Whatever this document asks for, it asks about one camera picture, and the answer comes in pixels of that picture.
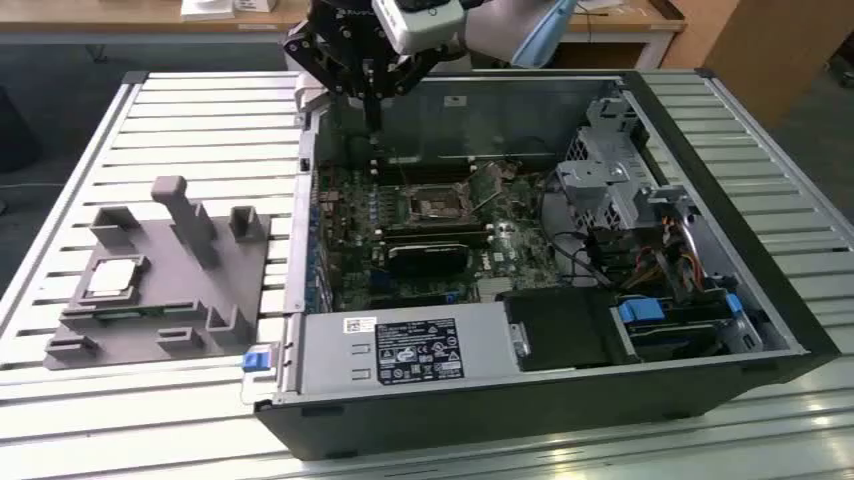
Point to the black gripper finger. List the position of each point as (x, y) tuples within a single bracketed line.
[(320, 65), (407, 80)]

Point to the silver CPU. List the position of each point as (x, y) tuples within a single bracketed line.
[(114, 280)]

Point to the CPU socket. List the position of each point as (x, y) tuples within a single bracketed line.
[(437, 206)]

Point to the white box with print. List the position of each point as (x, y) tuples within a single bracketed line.
[(256, 5)]

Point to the empty black RAM slots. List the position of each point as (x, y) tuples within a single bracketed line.
[(414, 175)]

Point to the plain white box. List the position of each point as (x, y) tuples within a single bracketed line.
[(207, 10)]

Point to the black graphics card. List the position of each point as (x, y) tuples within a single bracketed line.
[(427, 260)]

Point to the metal drive cage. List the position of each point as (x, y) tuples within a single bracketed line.
[(601, 190)]

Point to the wooden desk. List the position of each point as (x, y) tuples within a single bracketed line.
[(641, 25)]

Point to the green motherboard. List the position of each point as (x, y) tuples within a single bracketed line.
[(521, 255)]

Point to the silver chipset heatsink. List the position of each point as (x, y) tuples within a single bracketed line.
[(497, 289)]

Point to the grey parts rack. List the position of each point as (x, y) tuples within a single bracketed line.
[(174, 300)]

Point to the wooden cabinet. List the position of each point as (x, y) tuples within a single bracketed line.
[(767, 50)]

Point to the black fan shroud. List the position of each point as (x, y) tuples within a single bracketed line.
[(561, 330)]

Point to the grey power supply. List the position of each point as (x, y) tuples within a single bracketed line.
[(334, 350)]

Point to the green RAM stick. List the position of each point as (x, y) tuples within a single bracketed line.
[(130, 313)]

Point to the blue disk carrier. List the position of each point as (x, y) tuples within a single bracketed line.
[(639, 311)]

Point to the blue case latch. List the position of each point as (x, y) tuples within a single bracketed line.
[(256, 362)]

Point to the disk bay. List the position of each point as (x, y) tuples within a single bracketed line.
[(674, 335)]

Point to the small blue clip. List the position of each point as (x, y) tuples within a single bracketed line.
[(733, 305)]

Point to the black PC case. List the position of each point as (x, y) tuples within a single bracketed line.
[(467, 425)]

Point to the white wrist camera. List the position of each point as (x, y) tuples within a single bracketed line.
[(417, 22)]

